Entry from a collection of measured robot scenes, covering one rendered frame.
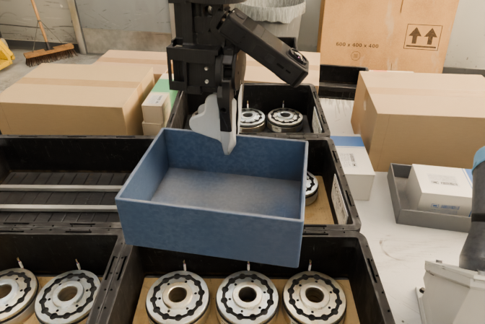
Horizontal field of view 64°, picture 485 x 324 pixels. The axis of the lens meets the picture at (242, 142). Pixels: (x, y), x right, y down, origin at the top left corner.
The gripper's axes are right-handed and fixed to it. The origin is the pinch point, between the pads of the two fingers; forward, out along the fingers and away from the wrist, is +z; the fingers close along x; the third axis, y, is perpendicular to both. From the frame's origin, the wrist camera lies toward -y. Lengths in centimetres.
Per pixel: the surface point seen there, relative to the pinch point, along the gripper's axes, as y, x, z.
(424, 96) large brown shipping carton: -43, -71, 17
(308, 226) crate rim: -11.7, -7.6, 18.9
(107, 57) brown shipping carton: 71, -92, 20
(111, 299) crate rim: 14.9, 11.9, 20.4
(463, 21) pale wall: -128, -314, 38
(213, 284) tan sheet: 3.6, -1.1, 29.4
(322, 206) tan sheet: -14.9, -25.2, 27.6
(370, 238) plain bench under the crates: -28, -32, 40
